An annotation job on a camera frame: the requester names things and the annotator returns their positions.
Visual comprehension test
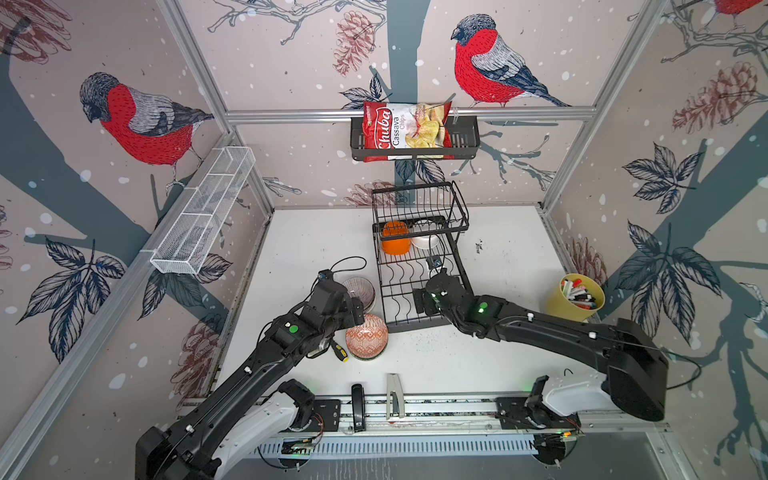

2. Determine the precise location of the grey metal bracket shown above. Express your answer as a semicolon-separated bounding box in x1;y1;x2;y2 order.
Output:
386;373;406;420

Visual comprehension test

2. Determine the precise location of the white mesh wall basket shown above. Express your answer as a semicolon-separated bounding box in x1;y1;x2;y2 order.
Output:
150;146;255;275

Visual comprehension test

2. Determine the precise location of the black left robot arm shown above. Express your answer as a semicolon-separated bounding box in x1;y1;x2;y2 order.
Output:
134;271;364;479

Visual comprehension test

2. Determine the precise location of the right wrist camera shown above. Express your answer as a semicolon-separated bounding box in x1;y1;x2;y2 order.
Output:
425;256;444;272

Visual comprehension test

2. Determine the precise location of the red patterned ceramic bowl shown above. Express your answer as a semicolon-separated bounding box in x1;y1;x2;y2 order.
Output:
345;313;389;360

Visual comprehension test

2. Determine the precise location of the yellow black screwdriver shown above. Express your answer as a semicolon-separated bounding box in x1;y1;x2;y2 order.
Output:
329;339;349;362

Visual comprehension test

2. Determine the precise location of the black wall wire shelf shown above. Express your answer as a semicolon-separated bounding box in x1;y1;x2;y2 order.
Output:
350;116;481;161

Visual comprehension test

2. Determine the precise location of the red cassava chips bag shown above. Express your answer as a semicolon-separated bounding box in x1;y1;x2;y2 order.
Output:
363;101;452;150

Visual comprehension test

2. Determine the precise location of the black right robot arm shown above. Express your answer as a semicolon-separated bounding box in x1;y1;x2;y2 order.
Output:
413;270;669;422

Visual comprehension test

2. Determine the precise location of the orange plastic bowl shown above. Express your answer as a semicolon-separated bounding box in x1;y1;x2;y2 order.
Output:
381;221;411;256

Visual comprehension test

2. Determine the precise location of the black wire dish rack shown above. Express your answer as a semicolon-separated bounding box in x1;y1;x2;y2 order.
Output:
371;181;472;333

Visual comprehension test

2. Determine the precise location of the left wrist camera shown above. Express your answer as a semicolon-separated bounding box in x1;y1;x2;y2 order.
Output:
316;269;334;284

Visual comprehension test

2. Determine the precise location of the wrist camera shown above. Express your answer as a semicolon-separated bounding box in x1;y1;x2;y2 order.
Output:
316;269;334;284
425;256;444;272

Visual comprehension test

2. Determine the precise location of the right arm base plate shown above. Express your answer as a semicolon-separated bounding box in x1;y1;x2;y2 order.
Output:
495;397;581;430

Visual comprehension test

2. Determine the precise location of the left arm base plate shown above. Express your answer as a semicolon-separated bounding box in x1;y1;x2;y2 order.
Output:
286;399;341;434

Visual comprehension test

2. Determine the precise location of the yellow marker cup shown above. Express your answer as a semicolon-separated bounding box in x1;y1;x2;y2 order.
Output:
544;273;606;322

